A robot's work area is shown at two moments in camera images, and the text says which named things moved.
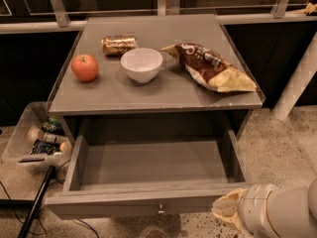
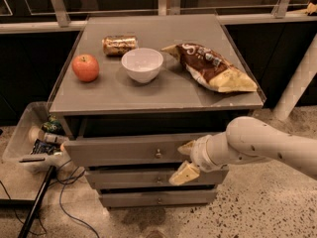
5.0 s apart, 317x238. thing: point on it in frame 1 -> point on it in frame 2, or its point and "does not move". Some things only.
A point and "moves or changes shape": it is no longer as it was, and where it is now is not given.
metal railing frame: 170,3 does not move
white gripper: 254,206 -> 198,155
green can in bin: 52,125 does not move
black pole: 33,211 does not move
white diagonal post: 297,82 does not move
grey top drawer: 132,166 moves or changes shape
